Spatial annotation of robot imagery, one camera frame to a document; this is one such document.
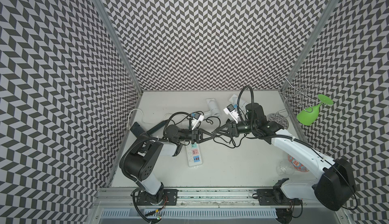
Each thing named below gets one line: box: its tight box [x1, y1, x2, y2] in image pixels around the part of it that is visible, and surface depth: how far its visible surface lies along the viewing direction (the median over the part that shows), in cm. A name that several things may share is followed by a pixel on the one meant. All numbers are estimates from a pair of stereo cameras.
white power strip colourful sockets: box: [185, 142, 203, 167], surface depth 86 cm
